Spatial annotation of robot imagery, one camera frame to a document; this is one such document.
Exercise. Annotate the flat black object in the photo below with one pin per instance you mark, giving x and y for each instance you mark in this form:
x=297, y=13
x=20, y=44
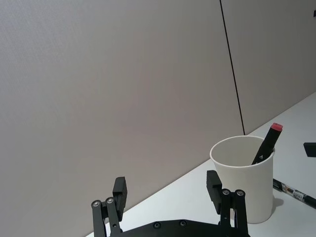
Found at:
x=310, y=149

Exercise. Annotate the black pen with label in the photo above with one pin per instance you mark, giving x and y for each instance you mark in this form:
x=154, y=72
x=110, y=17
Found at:
x=295, y=192

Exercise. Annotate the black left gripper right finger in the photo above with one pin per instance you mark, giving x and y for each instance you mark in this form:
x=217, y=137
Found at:
x=216, y=195

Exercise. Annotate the white paper cup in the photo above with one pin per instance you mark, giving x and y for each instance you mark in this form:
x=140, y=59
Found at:
x=243, y=177

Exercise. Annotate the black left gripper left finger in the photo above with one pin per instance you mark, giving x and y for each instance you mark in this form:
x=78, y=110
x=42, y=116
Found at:
x=120, y=195

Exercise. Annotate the black marker with red cap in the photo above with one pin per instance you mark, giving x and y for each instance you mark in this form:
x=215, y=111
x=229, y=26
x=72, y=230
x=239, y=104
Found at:
x=266, y=144

